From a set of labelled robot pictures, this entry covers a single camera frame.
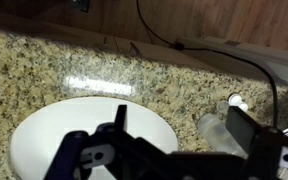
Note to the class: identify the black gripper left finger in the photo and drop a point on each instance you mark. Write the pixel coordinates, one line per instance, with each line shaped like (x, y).
(120, 122)

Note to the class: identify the clear plastic water bottle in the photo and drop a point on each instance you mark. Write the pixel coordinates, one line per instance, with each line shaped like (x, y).
(217, 136)

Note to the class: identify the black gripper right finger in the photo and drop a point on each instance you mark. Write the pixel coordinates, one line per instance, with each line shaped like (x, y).
(242, 127)

